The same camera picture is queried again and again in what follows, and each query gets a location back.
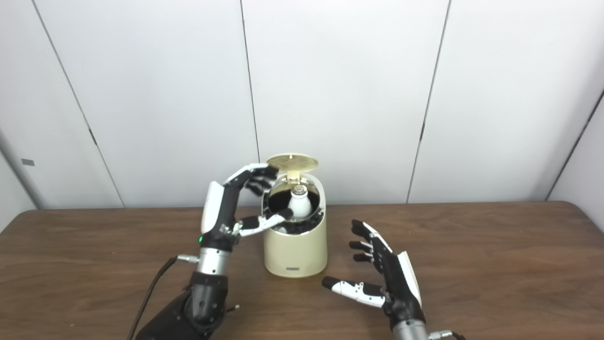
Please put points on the cream round bin lid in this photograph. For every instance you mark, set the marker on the cream round bin lid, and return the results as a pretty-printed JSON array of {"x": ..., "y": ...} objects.
[{"x": 292, "y": 163}]

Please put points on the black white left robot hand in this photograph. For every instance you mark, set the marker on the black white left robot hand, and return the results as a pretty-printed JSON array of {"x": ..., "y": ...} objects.
[{"x": 219, "y": 212}]

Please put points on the small white plastic bottle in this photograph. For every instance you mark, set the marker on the small white plastic bottle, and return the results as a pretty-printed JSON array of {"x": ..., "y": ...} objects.
[{"x": 299, "y": 203}]

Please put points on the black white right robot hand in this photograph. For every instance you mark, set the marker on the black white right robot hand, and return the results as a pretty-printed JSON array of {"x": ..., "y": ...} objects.
[{"x": 398, "y": 283}]

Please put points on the cream-colored bin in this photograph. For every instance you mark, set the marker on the cream-colored bin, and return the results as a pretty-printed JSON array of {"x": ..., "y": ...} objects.
[{"x": 295, "y": 250}]

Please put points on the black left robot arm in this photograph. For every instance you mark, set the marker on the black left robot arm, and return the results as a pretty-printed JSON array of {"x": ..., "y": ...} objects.
[{"x": 207, "y": 293}]

